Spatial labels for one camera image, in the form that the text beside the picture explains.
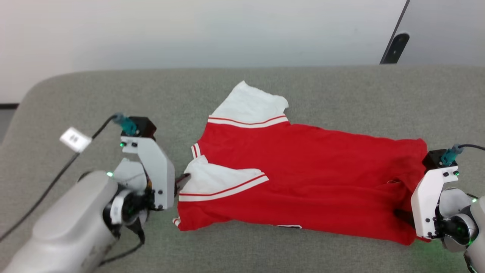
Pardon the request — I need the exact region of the red and white shirt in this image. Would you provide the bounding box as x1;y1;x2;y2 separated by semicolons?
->
172;80;430;246

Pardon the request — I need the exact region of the dark slanted edge strip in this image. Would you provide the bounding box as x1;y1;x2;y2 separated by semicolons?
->
380;0;411;64

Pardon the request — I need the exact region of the white cable label tag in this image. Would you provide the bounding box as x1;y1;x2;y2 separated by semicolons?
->
59;127;92;154

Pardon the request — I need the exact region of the grey wall panel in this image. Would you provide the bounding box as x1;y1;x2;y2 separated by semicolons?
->
396;0;485;68

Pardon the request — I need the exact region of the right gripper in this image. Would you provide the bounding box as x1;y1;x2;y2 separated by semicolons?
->
394;165;475;239

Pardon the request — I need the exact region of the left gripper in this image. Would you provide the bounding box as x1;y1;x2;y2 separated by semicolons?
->
113;136;192;212

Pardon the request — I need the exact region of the thin black looped cable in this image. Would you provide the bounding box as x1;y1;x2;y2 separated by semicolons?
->
99;218;146;266

